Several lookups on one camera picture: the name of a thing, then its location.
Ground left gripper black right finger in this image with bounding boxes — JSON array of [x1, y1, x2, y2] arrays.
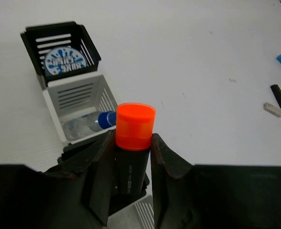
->
[[151, 134, 281, 229]]

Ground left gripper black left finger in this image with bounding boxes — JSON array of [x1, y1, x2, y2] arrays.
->
[[0, 130, 115, 229]]

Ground clear glue bottle blue cap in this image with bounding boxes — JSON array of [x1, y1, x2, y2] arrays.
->
[[63, 111, 116, 140]]

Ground orange cap black highlighter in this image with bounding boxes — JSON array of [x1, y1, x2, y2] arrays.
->
[[115, 103, 156, 196]]

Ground far white mesh container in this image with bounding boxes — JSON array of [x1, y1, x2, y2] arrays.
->
[[42, 72, 120, 146]]

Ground white eraser block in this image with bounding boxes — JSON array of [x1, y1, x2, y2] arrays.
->
[[263, 102, 281, 118]]

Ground far black mesh container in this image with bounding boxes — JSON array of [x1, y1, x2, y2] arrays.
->
[[20, 21, 101, 89]]

